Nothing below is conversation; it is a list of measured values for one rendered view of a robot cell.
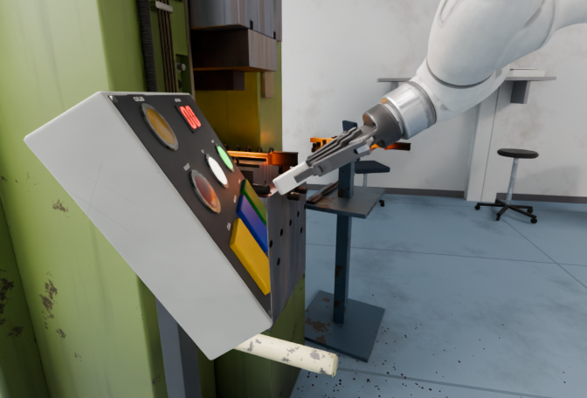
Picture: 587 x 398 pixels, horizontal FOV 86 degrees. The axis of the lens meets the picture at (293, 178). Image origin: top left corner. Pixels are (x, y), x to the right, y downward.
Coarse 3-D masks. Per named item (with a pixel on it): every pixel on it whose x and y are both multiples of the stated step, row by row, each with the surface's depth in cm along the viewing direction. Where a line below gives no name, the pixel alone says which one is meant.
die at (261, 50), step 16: (192, 32) 88; (208, 32) 87; (224, 32) 85; (240, 32) 84; (256, 32) 87; (192, 48) 89; (208, 48) 88; (224, 48) 86; (240, 48) 85; (256, 48) 88; (272, 48) 98; (192, 64) 91; (208, 64) 89; (224, 64) 87; (240, 64) 86; (256, 64) 89; (272, 64) 99
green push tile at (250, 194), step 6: (246, 180) 60; (246, 186) 57; (246, 192) 54; (252, 192) 59; (246, 198) 54; (252, 198) 56; (258, 198) 60; (252, 204) 54; (258, 204) 57; (258, 210) 55; (264, 210) 59; (264, 216) 56; (264, 222) 55
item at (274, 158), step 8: (232, 152) 107; (240, 152) 107; (248, 152) 107; (272, 152) 104; (280, 152) 101; (288, 152) 101; (296, 152) 101; (272, 160) 102; (280, 160) 102; (288, 160) 101; (296, 160) 100
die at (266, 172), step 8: (240, 160) 103; (248, 160) 103; (256, 160) 102; (264, 160) 101; (240, 168) 96; (248, 168) 96; (256, 168) 96; (264, 168) 100; (272, 168) 106; (248, 176) 94; (256, 176) 95; (264, 176) 101; (272, 176) 107
